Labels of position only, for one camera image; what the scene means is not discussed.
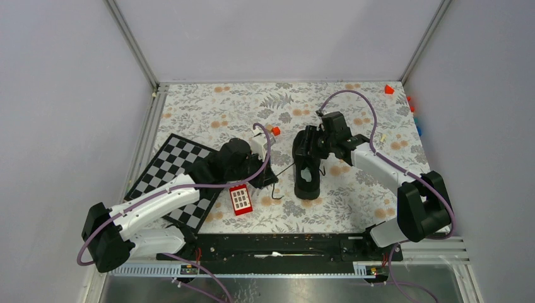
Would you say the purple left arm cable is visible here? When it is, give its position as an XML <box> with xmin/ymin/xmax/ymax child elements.
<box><xmin>76</xmin><ymin>122</ymin><xmax>272</xmax><ymax>267</ymax></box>

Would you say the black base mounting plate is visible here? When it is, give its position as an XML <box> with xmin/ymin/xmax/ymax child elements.
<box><xmin>156</xmin><ymin>234</ymin><xmax>403</xmax><ymax>272</ymax></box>

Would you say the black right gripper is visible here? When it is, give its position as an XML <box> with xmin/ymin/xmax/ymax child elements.
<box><xmin>295</xmin><ymin>125</ymin><xmax>336</xmax><ymax>160</ymax></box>

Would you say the grey slotted cable duct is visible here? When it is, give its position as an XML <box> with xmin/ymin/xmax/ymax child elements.
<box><xmin>109</xmin><ymin>262</ymin><xmax>380</xmax><ymax>279</ymax></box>

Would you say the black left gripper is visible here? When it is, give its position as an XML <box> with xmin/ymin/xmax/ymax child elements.
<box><xmin>226</xmin><ymin>150</ymin><xmax>278</xmax><ymax>189</ymax></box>

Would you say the black shoelace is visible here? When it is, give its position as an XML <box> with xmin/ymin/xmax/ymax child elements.
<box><xmin>271</xmin><ymin>163</ymin><xmax>327</xmax><ymax>201</ymax></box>

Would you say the black sneaker shoe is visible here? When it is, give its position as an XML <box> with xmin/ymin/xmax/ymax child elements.
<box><xmin>292</xmin><ymin>130</ymin><xmax>320</xmax><ymax>200</ymax></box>

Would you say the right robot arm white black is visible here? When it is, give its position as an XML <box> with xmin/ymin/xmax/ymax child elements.
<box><xmin>292</xmin><ymin>112</ymin><xmax>453</xmax><ymax>260</ymax></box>

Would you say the black white chessboard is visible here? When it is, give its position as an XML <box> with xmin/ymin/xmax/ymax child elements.
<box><xmin>124</xmin><ymin>133</ymin><xmax>225</xmax><ymax>235</ymax></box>

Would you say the small red cube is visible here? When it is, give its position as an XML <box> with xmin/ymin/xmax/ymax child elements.
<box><xmin>271</xmin><ymin>127</ymin><xmax>281</xmax><ymax>136</ymax></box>

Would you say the floral patterned table mat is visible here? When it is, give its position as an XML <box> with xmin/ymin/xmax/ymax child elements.
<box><xmin>153</xmin><ymin>81</ymin><xmax>430</xmax><ymax>234</ymax></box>

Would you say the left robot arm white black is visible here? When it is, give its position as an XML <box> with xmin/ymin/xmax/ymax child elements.
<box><xmin>76</xmin><ymin>131</ymin><xmax>275</xmax><ymax>273</ymax></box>

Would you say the orange red toy piece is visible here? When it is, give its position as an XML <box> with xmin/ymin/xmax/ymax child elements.
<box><xmin>406</xmin><ymin>96</ymin><xmax>416</xmax><ymax>113</ymax></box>

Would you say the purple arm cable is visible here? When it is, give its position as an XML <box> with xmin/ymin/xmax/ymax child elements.
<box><xmin>76</xmin><ymin>122</ymin><xmax>272</xmax><ymax>267</ymax></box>
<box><xmin>317</xmin><ymin>89</ymin><xmax>456</xmax><ymax>240</ymax></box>

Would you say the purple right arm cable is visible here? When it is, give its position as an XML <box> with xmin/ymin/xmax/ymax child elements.
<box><xmin>317</xmin><ymin>89</ymin><xmax>456</xmax><ymax>240</ymax></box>

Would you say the red toy calculator block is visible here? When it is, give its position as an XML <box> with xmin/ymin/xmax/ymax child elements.
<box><xmin>229</xmin><ymin>184</ymin><xmax>253</xmax><ymax>216</ymax></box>

